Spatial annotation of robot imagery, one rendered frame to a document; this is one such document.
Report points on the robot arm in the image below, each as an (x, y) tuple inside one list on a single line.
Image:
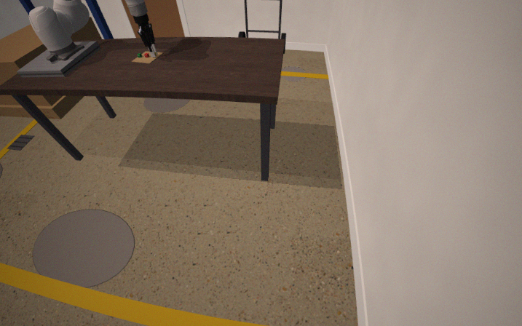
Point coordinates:
[(54, 27)]

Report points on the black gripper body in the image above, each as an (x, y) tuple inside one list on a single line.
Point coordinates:
[(142, 21)]

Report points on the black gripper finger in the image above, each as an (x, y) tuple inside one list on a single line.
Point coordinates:
[(146, 40), (151, 36)]

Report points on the tan square mat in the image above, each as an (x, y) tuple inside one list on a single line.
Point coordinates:
[(144, 59)]

